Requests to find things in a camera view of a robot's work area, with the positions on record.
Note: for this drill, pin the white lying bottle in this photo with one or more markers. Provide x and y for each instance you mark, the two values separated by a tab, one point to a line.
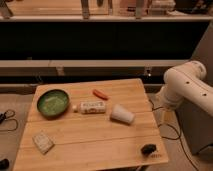
90	107

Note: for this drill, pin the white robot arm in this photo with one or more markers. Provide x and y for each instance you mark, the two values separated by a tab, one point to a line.
185	81

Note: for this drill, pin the grey cabinet right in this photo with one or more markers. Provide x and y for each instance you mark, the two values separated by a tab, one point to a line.
196	124

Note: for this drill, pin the white paper cup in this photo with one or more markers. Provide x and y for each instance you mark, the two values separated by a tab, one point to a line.
121	114

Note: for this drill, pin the green round bowl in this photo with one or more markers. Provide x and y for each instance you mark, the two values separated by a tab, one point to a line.
53	103

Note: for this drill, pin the black object bottom left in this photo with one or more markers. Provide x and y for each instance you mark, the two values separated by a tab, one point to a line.
4	164

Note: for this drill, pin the small black object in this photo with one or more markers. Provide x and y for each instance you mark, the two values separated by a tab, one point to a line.
148	149

